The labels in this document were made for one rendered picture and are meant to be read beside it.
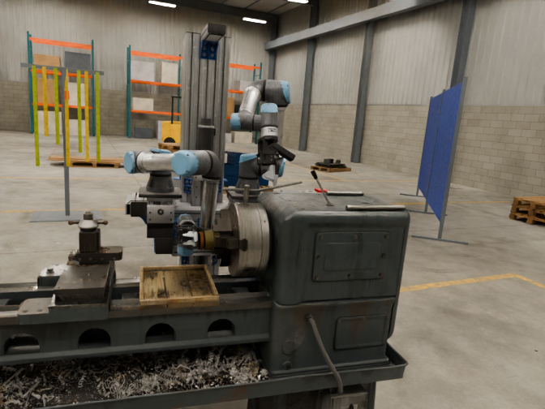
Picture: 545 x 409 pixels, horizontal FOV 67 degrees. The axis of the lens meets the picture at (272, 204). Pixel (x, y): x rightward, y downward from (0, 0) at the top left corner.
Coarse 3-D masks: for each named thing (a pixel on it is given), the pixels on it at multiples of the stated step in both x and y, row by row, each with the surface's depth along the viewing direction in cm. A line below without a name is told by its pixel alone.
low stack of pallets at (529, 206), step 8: (520, 200) 802; (528, 200) 786; (536, 200) 789; (544, 200) 796; (512, 208) 818; (520, 208) 801; (528, 208) 788; (536, 208) 780; (544, 208) 788; (512, 216) 818; (520, 216) 801; (528, 216) 790; (536, 216) 780; (544, 216) 793
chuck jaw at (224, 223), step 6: (222, 210) 181; (228, 210) 182; (222, 216) 180; (228, 216) 180; (216, 222) 181; (222, 222) 178; (228, 222) 179; (216, 228) 176; (222, 228) 177; (228, 228) 178; (222, 234) 180; (228, 234) 180
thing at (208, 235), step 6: (198, 234) 172; (204, 234) 172; (210, 234) 172; (216, 234) 174; (198, 240) 176; (204, 240) 171; (210, 240) 171; (198, 246) 172; (204, 246) 172; (210, 246) 172
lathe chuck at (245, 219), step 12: (240, 204) 174; (252, 204) 176; (240, 216) 167; (252, 216) 168; (240, 228) 164; (252, 228) 166; (252, 240) 165; (240, 252) 164; (252, 252) 165; (240, 264) 166; (252, 264) 167; (240, 276) 175
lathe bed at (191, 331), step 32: (0, 288) 164; (32, 288) 166; (128, 288) 175; (224, 288) 187; (256, 288) 192; (0, 320) 142; (96, 320) 154; (128, 320) 157; (160, 320) 161; (192, 320) 165; (224, 320) 180; (256, 320) 173; (0, 352) 146; (32, 352) 149; (64, 352) 152; (96, 352) 155; (128, 352) 158
